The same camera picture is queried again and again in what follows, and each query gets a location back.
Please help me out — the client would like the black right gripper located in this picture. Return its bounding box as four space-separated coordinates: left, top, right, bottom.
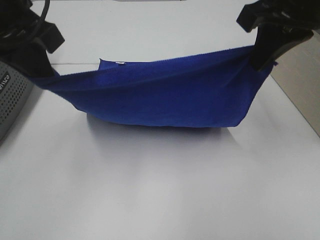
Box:
236 0 320 71

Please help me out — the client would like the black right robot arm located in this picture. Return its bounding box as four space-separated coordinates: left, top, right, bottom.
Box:
236 0 320 71

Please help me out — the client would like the blue microfibre towel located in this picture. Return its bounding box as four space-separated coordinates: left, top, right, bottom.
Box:
31 46 274 128

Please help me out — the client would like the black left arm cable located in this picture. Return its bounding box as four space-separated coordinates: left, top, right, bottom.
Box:
0 0 52 47

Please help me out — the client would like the grey perforated plastic basket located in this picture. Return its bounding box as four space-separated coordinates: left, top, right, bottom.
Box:
0 62 34 139

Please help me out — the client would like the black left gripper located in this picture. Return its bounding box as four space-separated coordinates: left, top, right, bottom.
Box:
0 0 65 78

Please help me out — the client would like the beige wooden box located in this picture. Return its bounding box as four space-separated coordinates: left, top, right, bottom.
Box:
271 31 320 135

